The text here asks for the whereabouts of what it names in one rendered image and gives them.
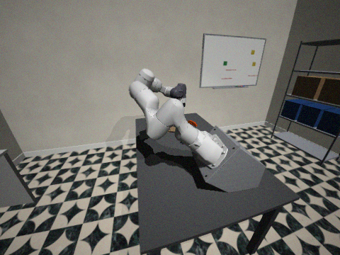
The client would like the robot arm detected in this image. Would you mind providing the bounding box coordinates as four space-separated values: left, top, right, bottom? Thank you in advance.
129 69 228 169

